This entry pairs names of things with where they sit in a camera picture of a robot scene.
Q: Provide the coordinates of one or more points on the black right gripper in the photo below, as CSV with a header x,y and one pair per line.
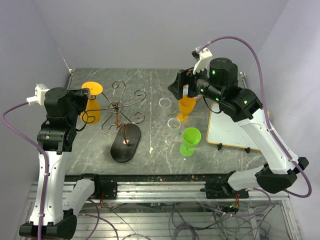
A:
x,y
185,77

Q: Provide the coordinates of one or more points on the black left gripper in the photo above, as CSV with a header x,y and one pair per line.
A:
x,y
81,95

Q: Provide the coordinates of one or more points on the orange plastic wine glass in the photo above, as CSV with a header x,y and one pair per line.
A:
x,y
185,107

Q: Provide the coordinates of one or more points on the clear wine glass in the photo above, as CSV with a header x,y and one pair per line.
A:
x,y
165,106
172,131
188,122

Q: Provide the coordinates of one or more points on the green plastic wine glass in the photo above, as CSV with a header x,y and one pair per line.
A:
x,y
190,140

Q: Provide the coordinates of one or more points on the clear wine glass front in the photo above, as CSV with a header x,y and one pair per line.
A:
x,y
188,122

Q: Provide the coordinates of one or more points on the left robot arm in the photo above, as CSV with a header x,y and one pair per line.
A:
x,y
54,217

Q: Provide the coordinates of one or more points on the metal wine glass rack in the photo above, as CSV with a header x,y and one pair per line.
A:
x,y
127,133

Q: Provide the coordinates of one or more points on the wooden picture coaster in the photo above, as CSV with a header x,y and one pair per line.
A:
x,y
186,91

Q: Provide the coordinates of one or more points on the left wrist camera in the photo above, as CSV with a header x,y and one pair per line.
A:
x,y
39,95

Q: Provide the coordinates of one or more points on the small whiteboard yellow frame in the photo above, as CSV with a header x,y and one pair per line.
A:
x,y
246,134

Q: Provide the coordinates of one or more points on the aluminium rail front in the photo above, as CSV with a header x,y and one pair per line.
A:
x,y
116,191

